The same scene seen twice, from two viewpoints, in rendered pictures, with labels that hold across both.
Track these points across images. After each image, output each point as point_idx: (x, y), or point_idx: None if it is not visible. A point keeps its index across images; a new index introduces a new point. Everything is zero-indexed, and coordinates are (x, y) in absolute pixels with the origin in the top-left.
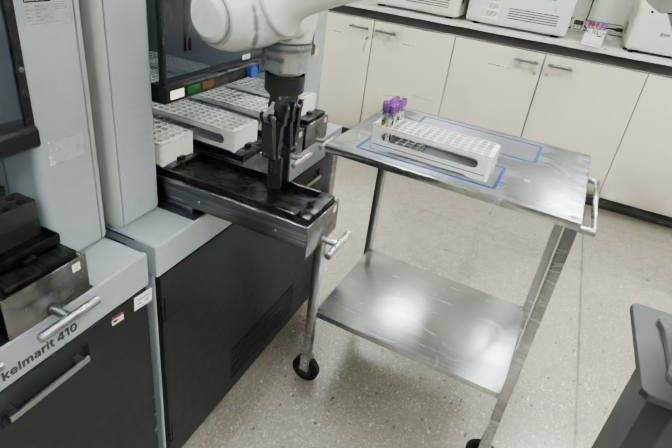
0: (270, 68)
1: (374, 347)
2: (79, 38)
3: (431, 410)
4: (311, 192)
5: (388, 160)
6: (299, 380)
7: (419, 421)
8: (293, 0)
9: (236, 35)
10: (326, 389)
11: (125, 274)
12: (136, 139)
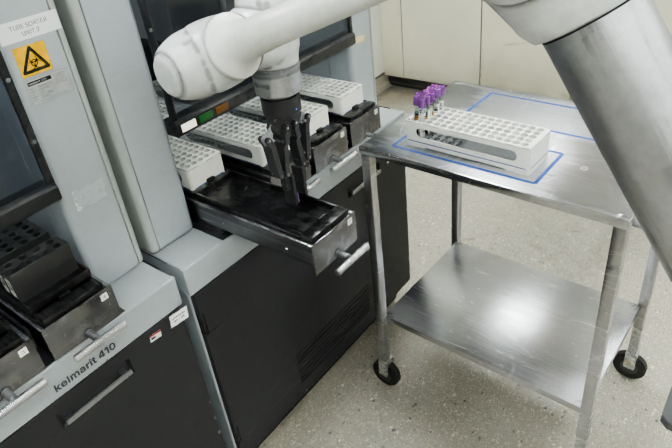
0: (260, 94)
1: None
2: (83, 101)
3: (526, 421)
4: (327, 206)
5: (422, 158)
6: (381, 385)
7: (510, 433)
8: (236, 49)
9: (191, 89)
10: (409, 395)
11: (155, 297)
12: (157, 172)
